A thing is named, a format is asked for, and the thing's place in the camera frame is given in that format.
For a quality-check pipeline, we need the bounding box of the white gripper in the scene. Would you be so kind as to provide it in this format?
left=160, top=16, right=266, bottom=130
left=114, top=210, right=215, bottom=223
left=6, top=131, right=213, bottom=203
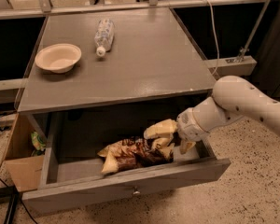
left=144, top=108, right=209, bottom=154

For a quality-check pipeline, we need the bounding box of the brown chip bag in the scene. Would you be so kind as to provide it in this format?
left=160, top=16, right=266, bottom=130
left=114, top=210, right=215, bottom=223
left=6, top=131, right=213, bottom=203
left=97, top=135, right=175, bottom=175

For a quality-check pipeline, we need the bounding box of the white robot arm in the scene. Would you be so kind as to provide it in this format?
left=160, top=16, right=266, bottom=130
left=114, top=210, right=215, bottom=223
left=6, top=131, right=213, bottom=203
left=144, top=76, right=280, bottom=154

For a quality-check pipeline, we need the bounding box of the grey cabinet counter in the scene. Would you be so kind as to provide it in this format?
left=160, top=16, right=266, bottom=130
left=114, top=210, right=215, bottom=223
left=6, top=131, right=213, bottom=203
left=18, top=8, right=215, bottom=114

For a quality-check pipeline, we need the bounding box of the grey open top drawer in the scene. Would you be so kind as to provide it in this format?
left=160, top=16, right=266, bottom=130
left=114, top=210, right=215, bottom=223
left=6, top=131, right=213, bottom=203
left=22, top=105, right=231, bottom=214

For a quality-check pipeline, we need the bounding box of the clear plastic water bottle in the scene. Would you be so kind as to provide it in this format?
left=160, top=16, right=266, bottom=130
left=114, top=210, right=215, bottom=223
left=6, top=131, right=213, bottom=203
left=94, top=19, right=115, bottom=57

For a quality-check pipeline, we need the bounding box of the white paper bowl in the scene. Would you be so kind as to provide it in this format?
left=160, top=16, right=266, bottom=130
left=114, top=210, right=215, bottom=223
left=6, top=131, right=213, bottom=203
left=35, top=44, right=81, bottom=74

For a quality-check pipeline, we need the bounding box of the green snack packet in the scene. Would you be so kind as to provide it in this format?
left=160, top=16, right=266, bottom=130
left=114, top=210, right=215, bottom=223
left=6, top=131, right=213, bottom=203
left=31, top=132, right=46, bottom=151

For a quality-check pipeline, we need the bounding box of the cardboard box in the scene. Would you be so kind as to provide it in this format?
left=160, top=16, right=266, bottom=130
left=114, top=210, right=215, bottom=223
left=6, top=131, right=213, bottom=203
left=3, top=115, right=44, bottom=192

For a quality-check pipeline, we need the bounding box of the white cable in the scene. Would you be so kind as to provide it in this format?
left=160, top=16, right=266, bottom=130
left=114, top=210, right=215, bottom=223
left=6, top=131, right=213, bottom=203
left=195, top=0, right=221, bottom=77

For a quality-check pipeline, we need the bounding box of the black floor cable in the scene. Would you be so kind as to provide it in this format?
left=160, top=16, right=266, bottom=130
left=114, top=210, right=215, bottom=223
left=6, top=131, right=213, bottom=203
left=0, top=166, right=38, bottom=224

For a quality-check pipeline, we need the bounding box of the metal railing frame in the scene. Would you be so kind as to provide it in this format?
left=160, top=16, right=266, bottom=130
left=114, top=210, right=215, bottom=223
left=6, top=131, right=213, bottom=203
left=0, top=0, right=272, bottom=21

